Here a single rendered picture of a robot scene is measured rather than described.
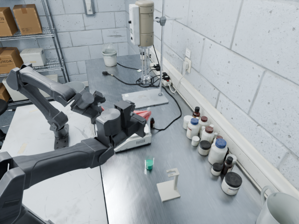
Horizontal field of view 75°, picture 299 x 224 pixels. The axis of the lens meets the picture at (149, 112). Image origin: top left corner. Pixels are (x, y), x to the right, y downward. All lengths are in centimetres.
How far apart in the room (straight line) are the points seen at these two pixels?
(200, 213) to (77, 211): 48
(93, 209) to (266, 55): 89
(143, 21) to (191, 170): 81
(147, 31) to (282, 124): 79
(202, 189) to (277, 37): 65
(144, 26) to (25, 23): 197
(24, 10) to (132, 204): 250
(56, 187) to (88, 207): 18
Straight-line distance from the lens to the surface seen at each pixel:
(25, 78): 104
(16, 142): 129
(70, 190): 96
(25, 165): 49
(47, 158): 51
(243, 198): 97
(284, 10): 85
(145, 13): 115
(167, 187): 90
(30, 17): 290
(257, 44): 91
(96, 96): 92
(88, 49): 333
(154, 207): 87
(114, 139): 62
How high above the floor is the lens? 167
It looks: 37 degrees down
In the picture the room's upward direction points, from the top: straight up
